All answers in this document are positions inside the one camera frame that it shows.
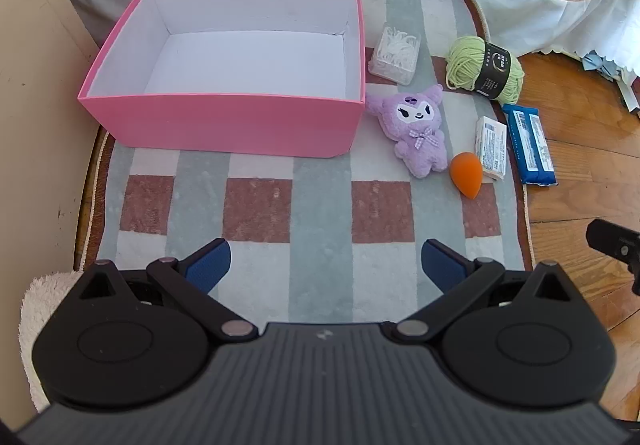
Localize purple plush toy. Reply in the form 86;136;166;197
366;84;449;178

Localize clear box of white picks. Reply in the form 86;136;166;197
368;25;421;86

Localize white soap packet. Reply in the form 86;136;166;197
474;116;508;182

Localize blue snack packet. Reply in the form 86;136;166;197
501;104;558;186

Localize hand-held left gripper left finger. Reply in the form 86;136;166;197
75;239;260;342

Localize orange makeup sponge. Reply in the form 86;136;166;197
449;152;485;200

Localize blue and white papers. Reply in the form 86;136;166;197
582;50;640;113

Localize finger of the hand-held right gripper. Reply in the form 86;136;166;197
586;219;640;297

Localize beige cabinet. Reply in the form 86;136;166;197
0;0;108;426

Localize white fluffy mat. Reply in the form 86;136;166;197
19;270;86;413

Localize green yarn ball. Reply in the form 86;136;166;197
445;34;525;102

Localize checkered rug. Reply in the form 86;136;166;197
75;0;533;276

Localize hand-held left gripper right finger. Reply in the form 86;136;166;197
384;239;583;342

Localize pink cardboard box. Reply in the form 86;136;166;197
77;0;367;160

